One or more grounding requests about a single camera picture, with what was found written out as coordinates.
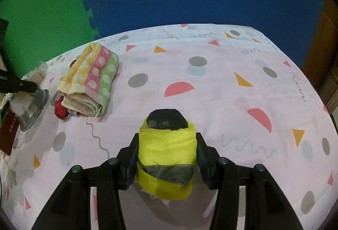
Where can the dark red booklet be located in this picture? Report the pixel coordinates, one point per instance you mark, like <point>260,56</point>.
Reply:
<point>9,132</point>

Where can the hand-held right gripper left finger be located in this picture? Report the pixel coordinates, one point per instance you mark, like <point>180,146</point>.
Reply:
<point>131,173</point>

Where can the yellow cloth with grey band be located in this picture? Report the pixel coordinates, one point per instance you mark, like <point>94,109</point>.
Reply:
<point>166,145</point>

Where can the black textured pad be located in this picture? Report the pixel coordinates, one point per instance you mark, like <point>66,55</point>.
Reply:
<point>166,118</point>

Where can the green foam mat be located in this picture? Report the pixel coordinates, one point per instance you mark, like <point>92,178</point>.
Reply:
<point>45,8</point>

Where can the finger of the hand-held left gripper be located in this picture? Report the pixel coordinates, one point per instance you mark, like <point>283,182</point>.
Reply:
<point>21,85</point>

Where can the striped dotted towel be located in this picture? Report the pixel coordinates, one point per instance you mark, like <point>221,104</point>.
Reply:
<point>89,77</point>

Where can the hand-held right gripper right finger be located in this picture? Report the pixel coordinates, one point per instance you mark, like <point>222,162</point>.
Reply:
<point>204,168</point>

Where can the red plastic item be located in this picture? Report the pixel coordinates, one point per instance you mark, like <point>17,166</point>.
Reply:
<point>60,111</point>

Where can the stainless steel bowl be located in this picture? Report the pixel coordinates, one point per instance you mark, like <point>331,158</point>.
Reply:
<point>30,111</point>

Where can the pale translucent packet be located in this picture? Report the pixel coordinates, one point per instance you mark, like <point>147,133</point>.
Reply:
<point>35,73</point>

